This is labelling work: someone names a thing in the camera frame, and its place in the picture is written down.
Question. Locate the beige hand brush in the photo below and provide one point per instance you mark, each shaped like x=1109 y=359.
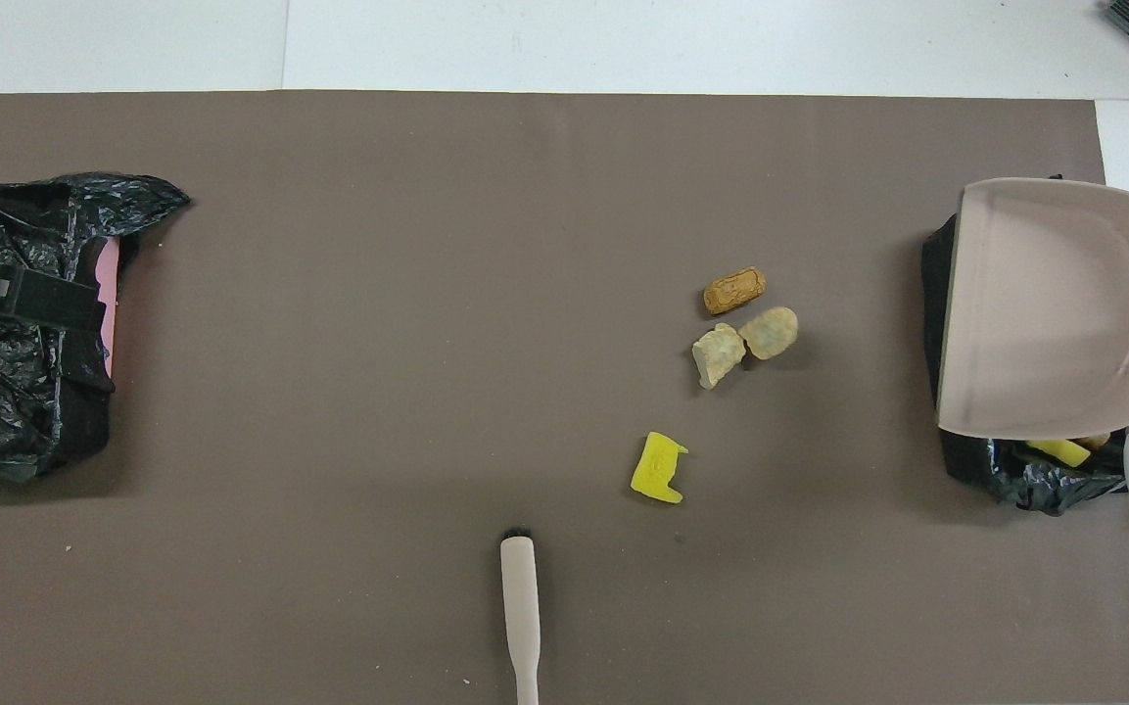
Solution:
x=520 y=587

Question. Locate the yellow sponge piece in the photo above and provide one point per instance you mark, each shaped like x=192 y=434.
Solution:
x=657 y=470

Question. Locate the jagged pale sponge scrap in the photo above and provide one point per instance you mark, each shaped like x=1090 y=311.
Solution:
x=718 y=355

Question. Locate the brown sponge chunk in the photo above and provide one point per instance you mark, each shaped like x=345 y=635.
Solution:
x=734 y=291

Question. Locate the round pale sponge scrap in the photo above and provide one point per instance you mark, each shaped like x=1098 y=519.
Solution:
x=770 y=333

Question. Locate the beige plastic dustpan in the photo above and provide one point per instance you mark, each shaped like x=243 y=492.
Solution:
x=1044 y=313

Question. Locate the yellow green sponge block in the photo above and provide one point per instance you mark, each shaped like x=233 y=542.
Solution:
x=1058 y=451

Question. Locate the black bag bin pink inside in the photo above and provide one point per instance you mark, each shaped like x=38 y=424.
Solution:
x=6 y=411

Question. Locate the brown table mat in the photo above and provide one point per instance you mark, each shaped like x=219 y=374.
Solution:
x=329 y=343

